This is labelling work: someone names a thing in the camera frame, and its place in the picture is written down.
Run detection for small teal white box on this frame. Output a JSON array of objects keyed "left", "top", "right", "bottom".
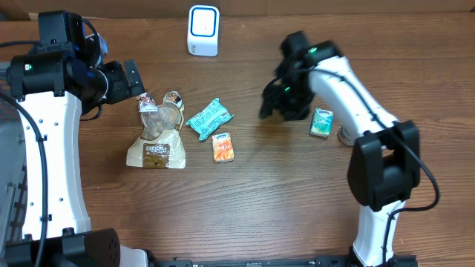
[{"left": 309, "top": 108, "right": 333, "bottom": 138}]

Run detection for brown white snack bag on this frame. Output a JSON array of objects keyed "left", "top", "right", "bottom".
[{"left": 126, "top": 91, "right": 186, "bottom": 169}]

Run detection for green lid jar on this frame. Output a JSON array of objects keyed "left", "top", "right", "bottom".
[{"left": 338, "top": 125, "right": 356, "bottom": 146}]

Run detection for teal tissue pack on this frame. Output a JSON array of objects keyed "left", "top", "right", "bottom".
[{"left": 186, "top": 98, "right": 234, "bottom": 141}]

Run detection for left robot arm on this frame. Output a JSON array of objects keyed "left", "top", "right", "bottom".
[{"left": 4, "top": 10, "right": 149, "bottom": 267}]

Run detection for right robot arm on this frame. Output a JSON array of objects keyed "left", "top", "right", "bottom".
[{"left": 259, "top": 31, "right": 420, "bottom": 266}]

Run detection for white barcode scanner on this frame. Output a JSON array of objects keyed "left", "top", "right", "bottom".
[{"left": 187, "top": 4, "right": 220, "bottom": 57}]

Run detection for grey plastic mesh basket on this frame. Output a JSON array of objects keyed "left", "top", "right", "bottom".
[{"left": 1, "top": 100, "right": 27, "bottom": 248}]

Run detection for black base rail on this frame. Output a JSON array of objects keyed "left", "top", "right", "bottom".
[{"left": 148, "top": 254, "right": 420, "bottom": 267}]

